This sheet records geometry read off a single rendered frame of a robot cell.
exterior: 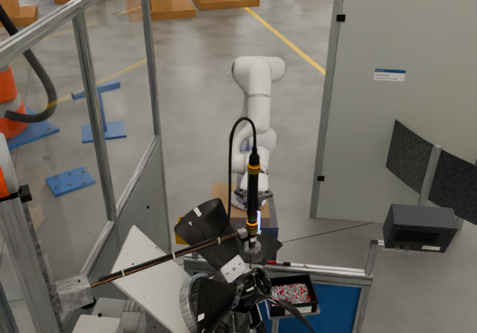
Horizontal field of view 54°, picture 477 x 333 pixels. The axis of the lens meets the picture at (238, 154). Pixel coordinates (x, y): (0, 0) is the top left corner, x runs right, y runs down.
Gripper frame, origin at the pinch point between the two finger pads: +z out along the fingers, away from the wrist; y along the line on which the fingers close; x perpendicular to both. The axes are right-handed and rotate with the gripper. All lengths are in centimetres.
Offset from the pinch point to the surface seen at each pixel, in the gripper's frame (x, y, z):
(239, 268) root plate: -25.5, 3.4, 6.5
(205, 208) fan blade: -8.6, 17.5, -5.5
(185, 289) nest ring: -34.2, 22.8, 10.7
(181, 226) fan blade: -10.1, 24.6, 3.6
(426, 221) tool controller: -27, -71, -31
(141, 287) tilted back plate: -23.8, 35.3, 21.1
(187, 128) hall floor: -149, 95, -315
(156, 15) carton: -139, 233, -704
